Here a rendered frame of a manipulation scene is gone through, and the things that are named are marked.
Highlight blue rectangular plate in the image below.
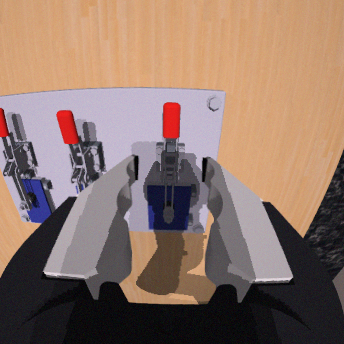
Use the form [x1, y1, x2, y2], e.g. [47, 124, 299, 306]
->
[21, 176, 54, 223]

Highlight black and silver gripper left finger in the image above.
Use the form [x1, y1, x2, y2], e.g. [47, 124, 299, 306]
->
[0, 154, 139, 344]

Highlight dark blue rectangular block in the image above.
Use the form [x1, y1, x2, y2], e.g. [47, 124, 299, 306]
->
[147, 181, 192, 230]

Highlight pale grey fixture plate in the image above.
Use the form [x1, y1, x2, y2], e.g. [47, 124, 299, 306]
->
[0, 87, 226, 233]

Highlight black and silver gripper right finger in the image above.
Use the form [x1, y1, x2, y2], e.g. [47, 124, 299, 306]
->
[202, 157, 344, 344]

